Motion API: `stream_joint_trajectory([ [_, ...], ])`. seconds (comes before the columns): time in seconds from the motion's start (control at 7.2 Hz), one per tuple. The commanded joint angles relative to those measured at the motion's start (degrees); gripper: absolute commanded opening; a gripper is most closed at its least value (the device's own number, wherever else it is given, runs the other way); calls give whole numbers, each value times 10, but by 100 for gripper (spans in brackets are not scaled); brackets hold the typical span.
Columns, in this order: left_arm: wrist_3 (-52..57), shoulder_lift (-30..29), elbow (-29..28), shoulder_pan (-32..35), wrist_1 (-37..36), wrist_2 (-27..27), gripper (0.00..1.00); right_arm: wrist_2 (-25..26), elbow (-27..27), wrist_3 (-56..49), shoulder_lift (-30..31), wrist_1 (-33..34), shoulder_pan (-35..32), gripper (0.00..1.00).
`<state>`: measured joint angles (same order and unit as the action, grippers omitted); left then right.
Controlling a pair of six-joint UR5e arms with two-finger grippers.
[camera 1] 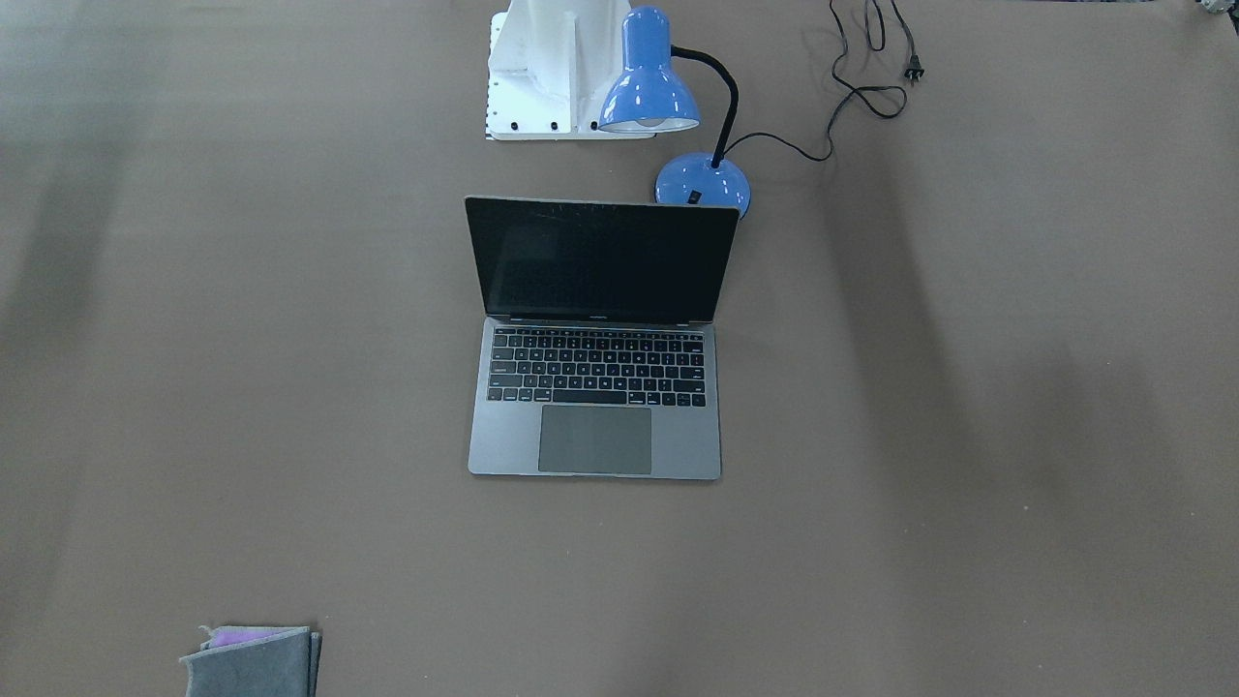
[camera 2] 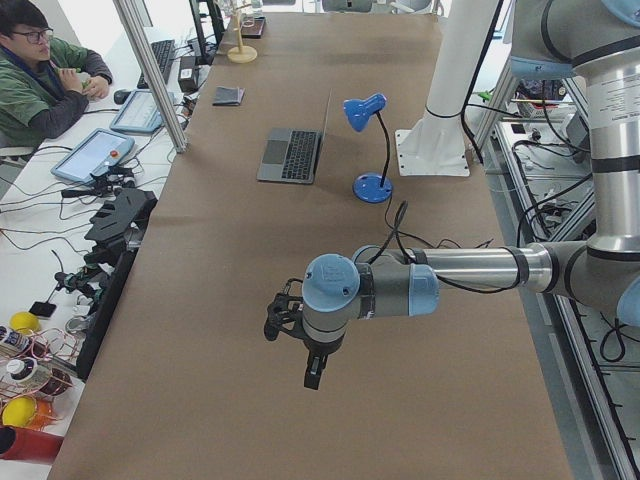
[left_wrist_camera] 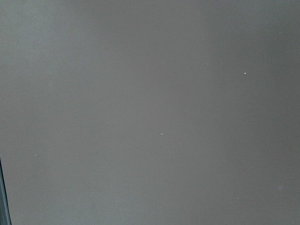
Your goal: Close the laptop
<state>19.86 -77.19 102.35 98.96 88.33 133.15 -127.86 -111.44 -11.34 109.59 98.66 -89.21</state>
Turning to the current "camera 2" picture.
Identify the lower yellow ball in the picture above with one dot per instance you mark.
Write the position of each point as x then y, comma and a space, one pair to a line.
19, 412

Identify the yellow ball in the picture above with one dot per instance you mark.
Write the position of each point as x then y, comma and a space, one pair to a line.
25, 322
19, 412

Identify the black small box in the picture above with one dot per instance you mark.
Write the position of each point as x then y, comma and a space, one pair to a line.
188, 75

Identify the grey folded cloth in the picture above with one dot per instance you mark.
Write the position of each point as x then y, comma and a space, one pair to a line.
228, 96

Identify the wooden stand with round base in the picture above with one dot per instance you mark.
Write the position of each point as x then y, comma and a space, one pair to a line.
240, 53

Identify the red cup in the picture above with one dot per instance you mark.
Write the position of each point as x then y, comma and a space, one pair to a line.
28, 445

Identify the blue desk lamp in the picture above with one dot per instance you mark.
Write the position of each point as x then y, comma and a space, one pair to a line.
372, 185

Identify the grey laptop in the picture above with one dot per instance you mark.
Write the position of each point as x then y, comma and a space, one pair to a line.
291, 156

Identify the dark tray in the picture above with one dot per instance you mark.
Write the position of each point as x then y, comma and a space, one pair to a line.
253, 28

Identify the person in green jacket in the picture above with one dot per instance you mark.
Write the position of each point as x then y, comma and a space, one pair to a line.
46, 82

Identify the near teach pendant tablet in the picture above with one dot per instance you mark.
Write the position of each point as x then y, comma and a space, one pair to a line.
93, 156

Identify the upper yellow ball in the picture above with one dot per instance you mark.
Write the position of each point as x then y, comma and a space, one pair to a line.
25, 322

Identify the black keyboard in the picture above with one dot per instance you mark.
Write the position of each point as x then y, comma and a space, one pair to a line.
163, 52

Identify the small black square pad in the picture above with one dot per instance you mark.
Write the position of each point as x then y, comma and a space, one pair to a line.
43, 309

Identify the teach pendant tablet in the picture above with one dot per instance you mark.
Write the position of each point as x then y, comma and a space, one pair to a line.
138, 115
93, 156

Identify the black computer mouse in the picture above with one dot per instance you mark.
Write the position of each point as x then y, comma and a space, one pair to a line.
120, 96

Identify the aluminium frame side rail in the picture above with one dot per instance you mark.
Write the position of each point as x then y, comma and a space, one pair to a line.
571, 181

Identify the far teach pendant tablet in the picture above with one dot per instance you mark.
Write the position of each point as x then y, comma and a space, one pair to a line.
138, 115

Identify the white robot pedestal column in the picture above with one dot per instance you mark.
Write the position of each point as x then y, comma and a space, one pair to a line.
435, 145

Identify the copper wire basket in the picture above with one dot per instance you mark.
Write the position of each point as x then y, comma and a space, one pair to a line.
29, 369

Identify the aluminium frame post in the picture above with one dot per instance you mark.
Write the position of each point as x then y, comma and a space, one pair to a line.
134, 29

